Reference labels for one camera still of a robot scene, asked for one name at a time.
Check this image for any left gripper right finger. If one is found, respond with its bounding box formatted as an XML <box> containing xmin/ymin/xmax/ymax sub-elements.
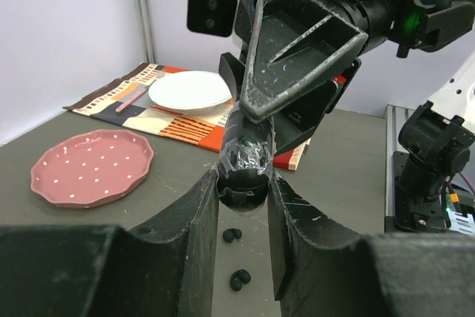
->
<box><xmin>267</xmin><ymin>172</ymin><xmax>474</xmax><ymax>316</ymax></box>

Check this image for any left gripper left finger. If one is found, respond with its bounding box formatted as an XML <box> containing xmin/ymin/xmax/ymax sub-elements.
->
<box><xmin>1</xmin><ymin>170</ymin><xmax>218</xmax><ymax>316</ymax></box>

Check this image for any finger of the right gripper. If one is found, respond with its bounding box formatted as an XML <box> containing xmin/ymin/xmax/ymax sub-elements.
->
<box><xmin>217</xmin><ymin>53</ymin><xmax>363</xmax><ymax>157</ymax></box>
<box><xmin>240</xmin><ymin>0</ymin><xmax>368</xmax><ymax>123</ymax></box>

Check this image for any black earbud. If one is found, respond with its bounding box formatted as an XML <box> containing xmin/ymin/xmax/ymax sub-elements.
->
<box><xmin>222</xmin><ymin>228</ymin><xmax>243</xmax><ymax>243</ymax></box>
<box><xmin>229</xmin><ymin>269</ymin><xmax>252</xmax><ymax>291</ymax></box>

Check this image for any black earbud charging case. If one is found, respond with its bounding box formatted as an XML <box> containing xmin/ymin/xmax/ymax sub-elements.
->
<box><xmin>216</xmin><ymin>102</ymin><xmax>275</xmax><ymax>215</ymax></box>

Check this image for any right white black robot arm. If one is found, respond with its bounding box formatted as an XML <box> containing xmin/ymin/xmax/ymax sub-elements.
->
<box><xmin>217</xmin><ymin>0</ymin><xmax>474</xmax><ymax>212</ymax></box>

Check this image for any white paper plate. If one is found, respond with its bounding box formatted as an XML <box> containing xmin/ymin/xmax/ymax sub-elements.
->
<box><xmin>148</xmin><ymin>71</ymin><xmax>232</xmax><ymax>113</ymax></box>

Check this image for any patterned orange cloth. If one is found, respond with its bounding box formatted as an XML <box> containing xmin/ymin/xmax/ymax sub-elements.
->
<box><xmin>62</xmin><ymin>62</ymin><xmax>312</xmax><ymax>172</ymax></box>

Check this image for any pink dotted plate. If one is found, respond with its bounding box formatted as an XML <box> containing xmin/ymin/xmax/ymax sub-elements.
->
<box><xmin>30</xmin><ymin>129</ymin><xmax>154</xmax><ymax>209</ymax></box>

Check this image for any pink handled utensil upper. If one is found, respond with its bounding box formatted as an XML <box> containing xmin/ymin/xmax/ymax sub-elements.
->
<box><xmin>115</xmin><ymin>85</ymin><xmax>150</xmax><ymax>114</ymax></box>

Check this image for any aluminium frame profile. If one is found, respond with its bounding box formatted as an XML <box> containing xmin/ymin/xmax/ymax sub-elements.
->
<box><xmin>137</xmin><ymin>0</ymin><xmax>157</xmax><ymax>63</ymax></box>

